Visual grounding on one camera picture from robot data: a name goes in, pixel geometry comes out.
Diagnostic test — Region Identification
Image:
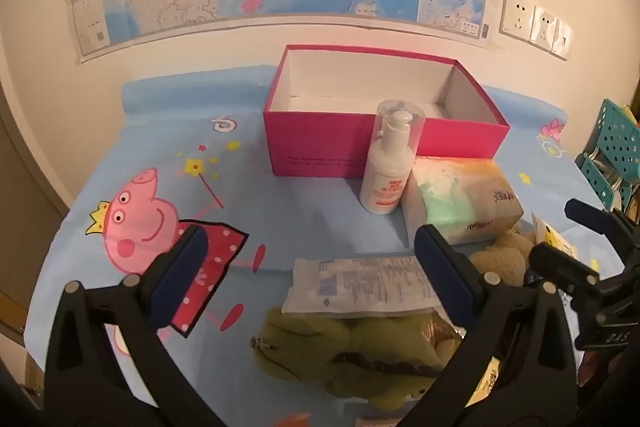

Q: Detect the pink cardboard box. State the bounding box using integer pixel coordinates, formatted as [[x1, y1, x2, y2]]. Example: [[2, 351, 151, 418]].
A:
[[263, 45, 511, 178]]

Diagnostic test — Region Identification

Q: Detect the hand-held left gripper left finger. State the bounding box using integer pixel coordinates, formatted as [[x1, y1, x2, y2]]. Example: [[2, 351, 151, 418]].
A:
[[45, 224, 226, 427]]

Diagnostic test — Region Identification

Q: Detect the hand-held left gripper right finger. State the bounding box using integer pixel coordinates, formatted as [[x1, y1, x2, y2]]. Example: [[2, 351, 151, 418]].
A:
[[414, 223, 583, 427]]

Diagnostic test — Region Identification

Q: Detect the white lotion pump bottle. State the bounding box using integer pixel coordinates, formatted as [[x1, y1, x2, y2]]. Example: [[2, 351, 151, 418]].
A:
[[360, 99, 426, 217]]

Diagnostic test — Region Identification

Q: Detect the pastel tissue box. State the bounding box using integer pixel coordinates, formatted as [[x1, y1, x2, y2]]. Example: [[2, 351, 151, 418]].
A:
[[402, 155, 525, 245]]

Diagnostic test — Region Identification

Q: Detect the beige teddy bear plush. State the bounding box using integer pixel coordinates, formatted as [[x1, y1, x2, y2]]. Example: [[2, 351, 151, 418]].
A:
[[470, 229, 536, 288]]

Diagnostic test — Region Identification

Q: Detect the yellow printed packet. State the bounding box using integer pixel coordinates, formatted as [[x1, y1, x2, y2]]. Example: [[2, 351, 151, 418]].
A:
[[531, 212, 578, 258]]

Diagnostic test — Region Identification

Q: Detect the green crocodile plush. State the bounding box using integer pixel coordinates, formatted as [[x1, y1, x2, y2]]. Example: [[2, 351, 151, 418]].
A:
[[250, 306, 463, 410]]

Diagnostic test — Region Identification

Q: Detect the blue cartoon printed blanket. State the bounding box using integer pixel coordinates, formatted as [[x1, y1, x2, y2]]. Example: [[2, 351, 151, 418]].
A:
[[25, 67, 616, 427]]

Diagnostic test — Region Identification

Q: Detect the brown door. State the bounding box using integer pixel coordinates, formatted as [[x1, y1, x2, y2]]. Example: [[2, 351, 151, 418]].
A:
[[0, 107, 71, 343]]

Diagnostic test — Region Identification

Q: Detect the teal perforated basket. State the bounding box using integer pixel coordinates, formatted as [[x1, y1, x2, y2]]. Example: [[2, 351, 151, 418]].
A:
[[575, 99, 640, 212]]

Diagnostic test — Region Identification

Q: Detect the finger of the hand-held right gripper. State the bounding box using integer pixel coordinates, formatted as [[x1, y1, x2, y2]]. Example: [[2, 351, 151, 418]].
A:
[[565, 198, 633, 238], [529, 243, 601, 303]]

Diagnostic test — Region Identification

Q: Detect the clear plastic packet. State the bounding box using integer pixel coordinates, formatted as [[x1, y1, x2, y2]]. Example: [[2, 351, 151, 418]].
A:
[[281, 257, 441, 319]]

